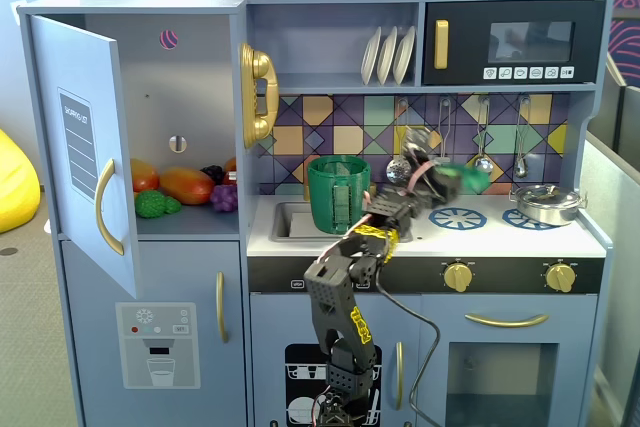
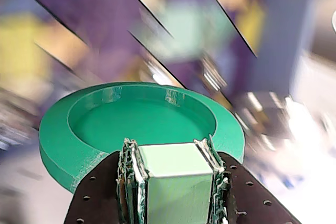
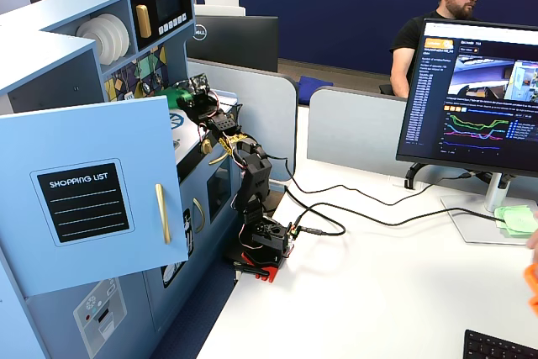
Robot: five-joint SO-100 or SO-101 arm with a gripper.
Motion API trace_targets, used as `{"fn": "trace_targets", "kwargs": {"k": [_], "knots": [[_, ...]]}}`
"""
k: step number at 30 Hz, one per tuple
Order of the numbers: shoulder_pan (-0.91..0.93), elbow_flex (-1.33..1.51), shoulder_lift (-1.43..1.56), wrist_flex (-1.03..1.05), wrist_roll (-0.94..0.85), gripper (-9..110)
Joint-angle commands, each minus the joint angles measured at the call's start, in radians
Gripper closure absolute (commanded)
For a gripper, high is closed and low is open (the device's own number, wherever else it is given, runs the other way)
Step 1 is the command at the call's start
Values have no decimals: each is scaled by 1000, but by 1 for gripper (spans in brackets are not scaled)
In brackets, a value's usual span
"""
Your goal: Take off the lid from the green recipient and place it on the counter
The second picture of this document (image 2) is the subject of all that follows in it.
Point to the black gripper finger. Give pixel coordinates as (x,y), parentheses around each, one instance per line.
(97,197)
(249,200)

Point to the green round tray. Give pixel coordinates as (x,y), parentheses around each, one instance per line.
(131,124)

